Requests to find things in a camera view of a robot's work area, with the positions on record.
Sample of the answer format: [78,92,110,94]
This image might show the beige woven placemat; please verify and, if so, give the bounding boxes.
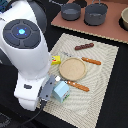
[39,32,120,128]

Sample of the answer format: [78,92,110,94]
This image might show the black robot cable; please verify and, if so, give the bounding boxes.
[13,99,48,128]

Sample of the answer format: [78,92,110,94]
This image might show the small grey pot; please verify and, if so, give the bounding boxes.
[61,3,81,21]

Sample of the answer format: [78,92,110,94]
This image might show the brown toy sausage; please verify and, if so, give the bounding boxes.
[74,43,94,50]

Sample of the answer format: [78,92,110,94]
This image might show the beige round plate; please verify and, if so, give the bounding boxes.
[59,57,87,81]

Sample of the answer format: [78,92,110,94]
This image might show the brown toy stove board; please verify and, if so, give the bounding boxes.
[51,0,128,43]

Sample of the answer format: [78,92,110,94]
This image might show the large grey pot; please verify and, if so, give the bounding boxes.
[84,3,107,26]

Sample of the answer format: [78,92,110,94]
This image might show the light blue carton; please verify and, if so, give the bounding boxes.
[52,81,70,103]

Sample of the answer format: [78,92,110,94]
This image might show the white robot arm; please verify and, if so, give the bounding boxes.
[0,0,55,111]

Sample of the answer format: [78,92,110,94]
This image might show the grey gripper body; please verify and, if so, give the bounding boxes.
[39,75,55,101]

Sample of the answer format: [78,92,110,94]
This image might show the fork with orange handle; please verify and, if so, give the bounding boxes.
[55,76,89,92]

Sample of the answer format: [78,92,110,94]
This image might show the yellow butter box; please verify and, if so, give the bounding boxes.
[51,56,61,65]

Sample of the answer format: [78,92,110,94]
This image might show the knife with orange handle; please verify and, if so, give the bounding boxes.
[62,52,101,65]

